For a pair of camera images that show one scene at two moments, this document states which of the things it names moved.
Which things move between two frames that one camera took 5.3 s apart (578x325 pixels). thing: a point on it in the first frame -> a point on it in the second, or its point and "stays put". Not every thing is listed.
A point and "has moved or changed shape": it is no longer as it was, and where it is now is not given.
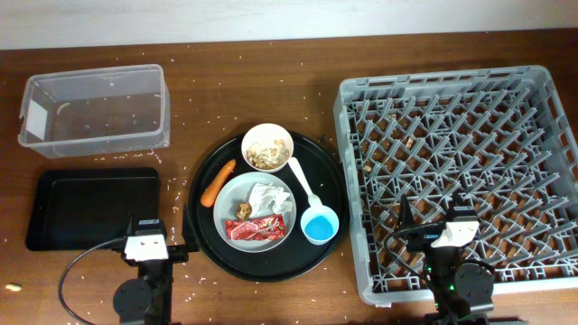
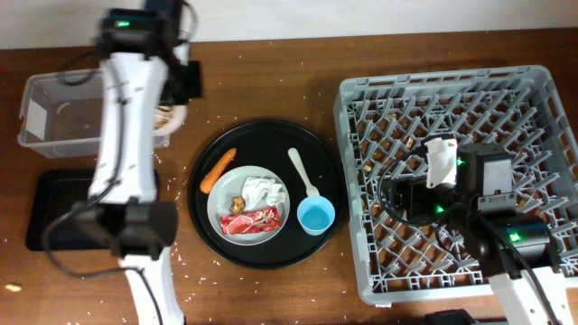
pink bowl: [266, 147] -> [169, 118]
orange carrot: [211, 191] -> [211, 175]
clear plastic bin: [99, 111] stays put
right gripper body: [424, 238] -> [425, 203]
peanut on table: [13, 287] stays put
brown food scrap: [244, 211] has moved or changed shape
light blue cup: [319, 223] has moved or changed shape
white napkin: [268, 199] has moved or changed shape
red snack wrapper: [272, 227] has moved or changed shape
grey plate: [237, 191] has moved or changed shape
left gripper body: [174, 255] -> [190, 84]
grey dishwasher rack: [499, 136] stays put
